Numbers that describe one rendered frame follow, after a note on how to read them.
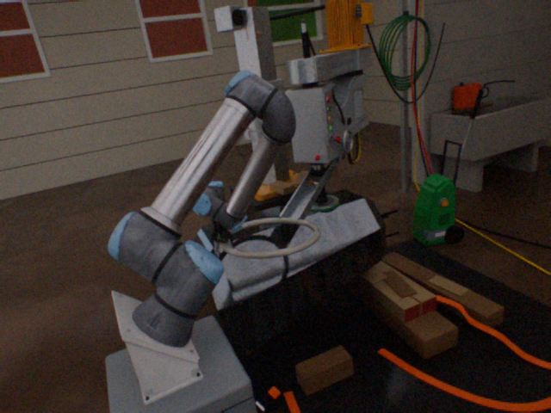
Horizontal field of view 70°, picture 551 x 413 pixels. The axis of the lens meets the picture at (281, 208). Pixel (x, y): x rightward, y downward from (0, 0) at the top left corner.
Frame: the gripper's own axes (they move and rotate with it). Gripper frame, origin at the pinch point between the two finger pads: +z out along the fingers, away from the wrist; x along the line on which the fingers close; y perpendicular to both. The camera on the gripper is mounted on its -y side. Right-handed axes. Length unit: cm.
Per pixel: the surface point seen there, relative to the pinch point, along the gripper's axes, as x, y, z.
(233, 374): 10, 78, 6
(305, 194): 44, -42, -13
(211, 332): 1, 57, 5
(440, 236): 165, -135, 64
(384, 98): 273, -692, -16
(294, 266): 34.2, -18.8, 20.0
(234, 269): 2.1, -11.5, 14.9
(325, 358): 47, -4, 71
